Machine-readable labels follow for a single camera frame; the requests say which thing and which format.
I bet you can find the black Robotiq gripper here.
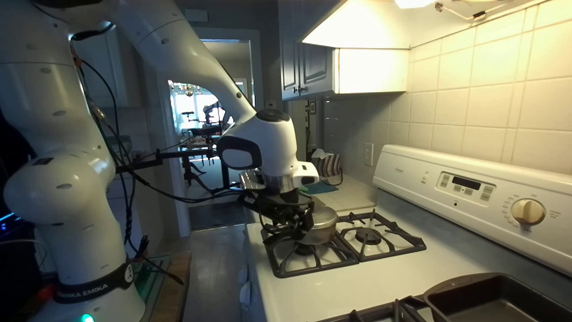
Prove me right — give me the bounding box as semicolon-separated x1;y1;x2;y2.
241;177;316;237

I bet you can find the silver pot lid black knob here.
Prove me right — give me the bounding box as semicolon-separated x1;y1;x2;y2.
306;198;340;232

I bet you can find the white stove knob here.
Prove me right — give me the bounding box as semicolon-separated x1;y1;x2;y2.
238;280;255;311
236;261;252;286

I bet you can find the white gas stove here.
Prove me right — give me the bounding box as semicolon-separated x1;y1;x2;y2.
239;143;572;322

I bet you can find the blue towel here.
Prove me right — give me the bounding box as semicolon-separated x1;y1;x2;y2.
300;180;340;196

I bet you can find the striped basket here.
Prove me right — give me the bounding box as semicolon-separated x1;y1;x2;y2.
309;148;347;187

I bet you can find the black burner grate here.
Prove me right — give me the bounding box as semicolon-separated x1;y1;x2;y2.
259;207;429;278
320;295;449;322

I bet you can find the grey burner cap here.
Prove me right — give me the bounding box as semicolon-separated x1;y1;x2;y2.
354;227;382;244

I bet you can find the black tripod boom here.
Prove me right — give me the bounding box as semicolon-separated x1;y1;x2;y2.
114;144;239;200

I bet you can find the grey upper cabinet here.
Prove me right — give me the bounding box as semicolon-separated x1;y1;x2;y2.
277;0;411;101

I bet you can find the white range hood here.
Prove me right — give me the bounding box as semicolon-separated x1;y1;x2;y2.
300;0;572;50

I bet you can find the cream timer dial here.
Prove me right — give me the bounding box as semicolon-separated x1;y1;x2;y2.
509;196;547;228

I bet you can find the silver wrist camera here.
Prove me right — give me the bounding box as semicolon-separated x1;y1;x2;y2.
291;159;322;187

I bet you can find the white wall outlet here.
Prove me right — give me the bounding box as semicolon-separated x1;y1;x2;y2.
363;141;377;168

